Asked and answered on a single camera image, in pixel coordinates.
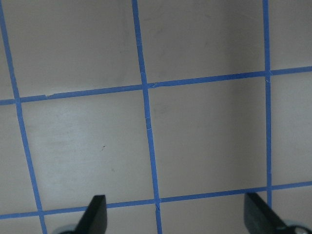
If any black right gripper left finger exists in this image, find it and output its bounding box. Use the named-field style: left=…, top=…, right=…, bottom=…
left=73, top=195, right=108, bottom=234

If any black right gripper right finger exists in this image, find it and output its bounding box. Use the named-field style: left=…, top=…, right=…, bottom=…
left=244, top=193, right=287, bottom=234

